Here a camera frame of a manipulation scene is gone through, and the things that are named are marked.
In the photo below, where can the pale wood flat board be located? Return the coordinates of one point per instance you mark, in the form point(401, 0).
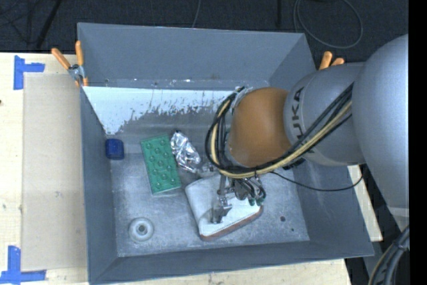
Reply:
point(50, 177)

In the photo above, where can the grey metal bin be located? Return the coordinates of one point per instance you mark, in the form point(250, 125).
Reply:
point(200, 56)

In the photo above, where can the blue cube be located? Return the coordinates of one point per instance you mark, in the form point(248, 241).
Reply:
point(114, 149)

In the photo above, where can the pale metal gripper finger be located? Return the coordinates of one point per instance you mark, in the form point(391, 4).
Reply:
point(223, 210)
point(213, 215)

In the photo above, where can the crumpled silver foil packet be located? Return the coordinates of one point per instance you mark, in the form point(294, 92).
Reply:
point(185, 151)

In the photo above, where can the white pad with brown edge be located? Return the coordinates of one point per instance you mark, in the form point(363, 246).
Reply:
point(203, 200)

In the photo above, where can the dark green flat block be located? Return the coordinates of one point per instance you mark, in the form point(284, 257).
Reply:
point(160, 165)

